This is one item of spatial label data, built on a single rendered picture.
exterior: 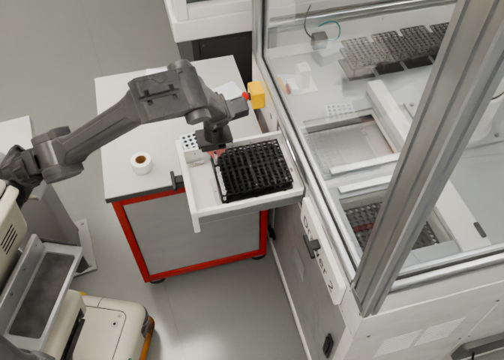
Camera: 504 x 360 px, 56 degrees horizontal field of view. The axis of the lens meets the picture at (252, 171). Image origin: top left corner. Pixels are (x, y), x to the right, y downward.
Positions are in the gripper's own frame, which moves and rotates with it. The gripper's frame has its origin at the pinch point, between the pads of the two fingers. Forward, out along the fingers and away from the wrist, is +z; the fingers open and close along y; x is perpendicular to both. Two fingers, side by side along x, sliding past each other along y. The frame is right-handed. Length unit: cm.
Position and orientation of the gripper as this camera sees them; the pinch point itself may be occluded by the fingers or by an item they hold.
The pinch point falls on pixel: (214, 155)
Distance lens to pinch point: 144.2
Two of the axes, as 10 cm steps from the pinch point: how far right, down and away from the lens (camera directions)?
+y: -9.7, 1.9, -1.6
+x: 2.5, 7.8, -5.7
